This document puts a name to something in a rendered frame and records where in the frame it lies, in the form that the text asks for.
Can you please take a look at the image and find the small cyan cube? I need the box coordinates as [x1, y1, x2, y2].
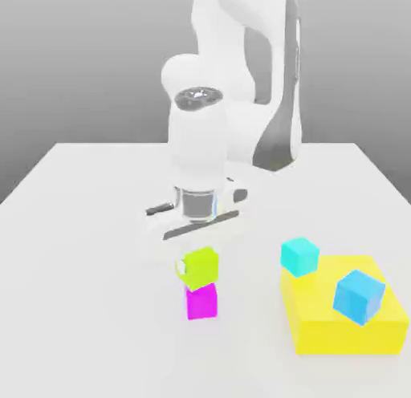
[279, 237, 321, 279]

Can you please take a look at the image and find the large yellow box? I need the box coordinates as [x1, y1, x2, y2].
[279, 254, 411, 356]

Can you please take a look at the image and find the small blue cube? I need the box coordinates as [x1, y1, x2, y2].
[332, 268, 387, 327]

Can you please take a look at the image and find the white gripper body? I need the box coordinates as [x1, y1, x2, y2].
[145, 209, 249, 252]

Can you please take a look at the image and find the small magenta cube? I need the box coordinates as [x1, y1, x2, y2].
[185, 282, 219, 321]

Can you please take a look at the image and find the small lime green cube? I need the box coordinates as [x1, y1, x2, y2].
[174, 246, 220, 292]

